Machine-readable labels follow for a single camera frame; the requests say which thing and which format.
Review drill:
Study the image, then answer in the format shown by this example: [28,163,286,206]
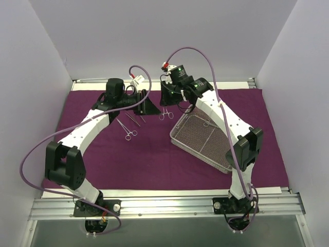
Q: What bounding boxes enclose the steel surgical scissors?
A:
[159,107,174,121]

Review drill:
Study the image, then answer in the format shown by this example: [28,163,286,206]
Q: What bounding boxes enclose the steel forceps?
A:
[116,119,138,141]
[203,119,218,128]

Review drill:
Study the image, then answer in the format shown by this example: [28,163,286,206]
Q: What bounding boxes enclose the purple cloth wrap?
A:
[41,88,288,191]

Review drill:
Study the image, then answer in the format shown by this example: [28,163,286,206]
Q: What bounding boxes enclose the wire mesh instrument tray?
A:
[170,108,232,174]

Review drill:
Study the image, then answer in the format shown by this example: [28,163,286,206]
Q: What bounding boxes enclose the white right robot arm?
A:
[160,76,263,213]

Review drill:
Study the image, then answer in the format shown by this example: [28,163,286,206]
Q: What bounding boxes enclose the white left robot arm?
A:
[45,75,160,216]

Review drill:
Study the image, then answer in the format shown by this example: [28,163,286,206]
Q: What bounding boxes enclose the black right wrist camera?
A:
[160,62,194,86]

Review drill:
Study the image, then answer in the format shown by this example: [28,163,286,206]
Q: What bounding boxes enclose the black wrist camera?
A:
[160,62,194,86]
[130,74,145,90]

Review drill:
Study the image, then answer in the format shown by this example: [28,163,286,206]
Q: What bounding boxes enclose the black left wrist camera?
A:
[130,74,145,90]

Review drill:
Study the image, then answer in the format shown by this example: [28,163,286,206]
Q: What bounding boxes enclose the aluminium back rail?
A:
[73,78,255,83]

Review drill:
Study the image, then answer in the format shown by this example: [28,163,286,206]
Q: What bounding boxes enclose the aluminium right side rail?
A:
[247,78,258,89]

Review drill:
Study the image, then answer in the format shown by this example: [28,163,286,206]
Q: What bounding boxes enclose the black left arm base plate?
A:
[73,199,121,217]

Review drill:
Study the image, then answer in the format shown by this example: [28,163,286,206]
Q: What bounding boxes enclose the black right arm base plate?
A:
[212,197,259,215]

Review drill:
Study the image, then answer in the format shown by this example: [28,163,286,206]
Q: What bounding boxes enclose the aluminium front frame rail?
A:
[29,191,305,220]

